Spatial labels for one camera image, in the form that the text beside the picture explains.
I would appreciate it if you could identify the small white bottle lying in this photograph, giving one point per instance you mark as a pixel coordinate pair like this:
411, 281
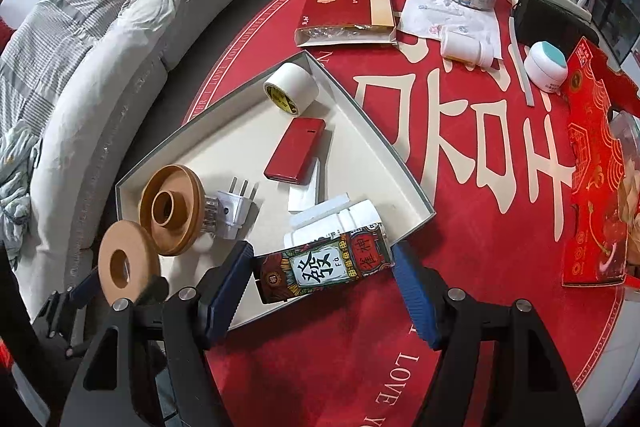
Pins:
466, 49

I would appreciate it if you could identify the white double-sided tape roll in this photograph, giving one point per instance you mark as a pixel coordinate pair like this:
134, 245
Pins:
291, 88

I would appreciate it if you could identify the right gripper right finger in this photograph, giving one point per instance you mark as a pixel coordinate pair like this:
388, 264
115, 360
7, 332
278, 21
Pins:
428, 299

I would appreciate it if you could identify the red gift box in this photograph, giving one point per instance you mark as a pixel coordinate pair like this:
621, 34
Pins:
596, 253

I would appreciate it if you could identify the white rectangular box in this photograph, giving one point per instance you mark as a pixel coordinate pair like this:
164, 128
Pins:
320, 211

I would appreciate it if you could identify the colourful mahjong card box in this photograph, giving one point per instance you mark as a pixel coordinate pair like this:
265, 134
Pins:
340, 258

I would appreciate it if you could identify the red flat carton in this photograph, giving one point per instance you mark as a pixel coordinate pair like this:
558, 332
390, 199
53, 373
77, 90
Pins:
337, 22

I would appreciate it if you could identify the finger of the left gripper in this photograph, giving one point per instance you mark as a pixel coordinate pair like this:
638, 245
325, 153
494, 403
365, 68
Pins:
89, 287

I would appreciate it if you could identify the small wooden disc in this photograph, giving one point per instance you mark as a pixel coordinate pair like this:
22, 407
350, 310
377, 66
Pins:
127, 261

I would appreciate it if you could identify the red round tablecloth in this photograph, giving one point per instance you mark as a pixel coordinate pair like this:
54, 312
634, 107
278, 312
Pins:
498, 174

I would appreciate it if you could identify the red flip case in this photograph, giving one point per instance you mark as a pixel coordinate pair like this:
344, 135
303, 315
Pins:
292, 157

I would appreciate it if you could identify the small white block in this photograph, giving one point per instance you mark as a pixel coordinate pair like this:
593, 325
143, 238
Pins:
305, 196

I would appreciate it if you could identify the grey covered sofa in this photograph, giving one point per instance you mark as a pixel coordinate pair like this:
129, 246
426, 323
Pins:
81, 75

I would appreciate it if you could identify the metal hose clamp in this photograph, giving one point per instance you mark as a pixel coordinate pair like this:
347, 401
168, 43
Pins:
209, 225

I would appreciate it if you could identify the white plug adapter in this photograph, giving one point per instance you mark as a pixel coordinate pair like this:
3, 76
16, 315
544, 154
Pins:
233, 209

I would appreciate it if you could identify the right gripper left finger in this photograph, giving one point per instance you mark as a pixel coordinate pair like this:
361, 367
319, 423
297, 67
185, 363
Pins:
221, 290

